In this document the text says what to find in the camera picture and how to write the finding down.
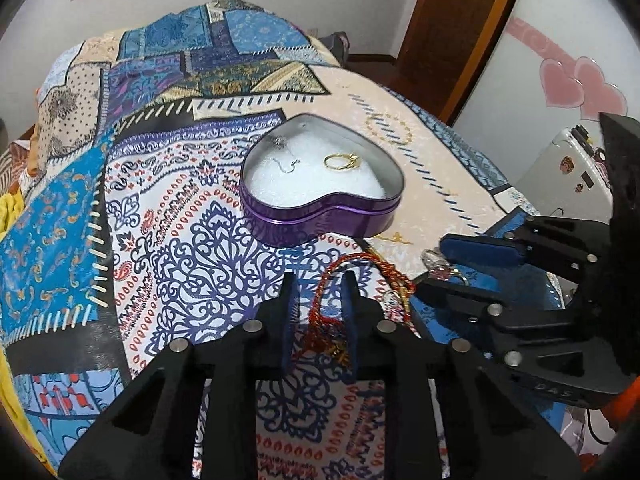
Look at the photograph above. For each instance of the yellow cloth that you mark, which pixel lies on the yellow cloth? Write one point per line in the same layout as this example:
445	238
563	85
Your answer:
9	215

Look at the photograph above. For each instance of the pink heart stickers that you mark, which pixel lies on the pink heart stickers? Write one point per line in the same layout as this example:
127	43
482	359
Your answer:
575	82

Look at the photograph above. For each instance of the white foam liner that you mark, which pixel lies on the white foam liner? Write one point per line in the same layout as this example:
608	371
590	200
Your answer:
320	180

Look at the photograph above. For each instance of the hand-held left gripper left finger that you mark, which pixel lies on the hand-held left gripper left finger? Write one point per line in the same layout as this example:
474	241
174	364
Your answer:
286	327

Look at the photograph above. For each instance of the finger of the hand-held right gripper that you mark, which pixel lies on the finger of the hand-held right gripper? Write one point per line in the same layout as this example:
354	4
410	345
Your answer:
465	312
480	251

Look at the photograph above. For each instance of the wooden door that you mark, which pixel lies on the wooden door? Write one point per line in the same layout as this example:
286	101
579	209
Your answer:
450	25

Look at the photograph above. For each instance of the crystal pendant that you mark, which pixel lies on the crystal pendant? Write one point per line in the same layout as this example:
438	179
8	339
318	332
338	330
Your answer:
439	266

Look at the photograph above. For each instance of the silver earring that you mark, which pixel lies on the silver earring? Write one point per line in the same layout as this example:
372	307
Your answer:
281	146

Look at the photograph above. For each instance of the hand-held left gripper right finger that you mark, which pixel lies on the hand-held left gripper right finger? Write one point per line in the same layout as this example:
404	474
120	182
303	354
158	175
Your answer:
351	325

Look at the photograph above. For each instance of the purple heart-shaped tin box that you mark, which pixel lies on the purple heart-shaped tin box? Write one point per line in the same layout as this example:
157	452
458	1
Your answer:
320	220

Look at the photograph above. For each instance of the white wardrobe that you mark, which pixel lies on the white wardrobe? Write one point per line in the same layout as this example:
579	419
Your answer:
565	5

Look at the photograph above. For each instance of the white suitcase with stickers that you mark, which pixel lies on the white suitcase with stickers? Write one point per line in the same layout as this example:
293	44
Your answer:
560	175

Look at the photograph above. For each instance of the dark pillow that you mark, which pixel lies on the dark pillow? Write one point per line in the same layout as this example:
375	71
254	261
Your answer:
337	47

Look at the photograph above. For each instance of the patchwork printed blanket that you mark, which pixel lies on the patchwork printed blanket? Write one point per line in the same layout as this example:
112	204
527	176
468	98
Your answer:
165	200

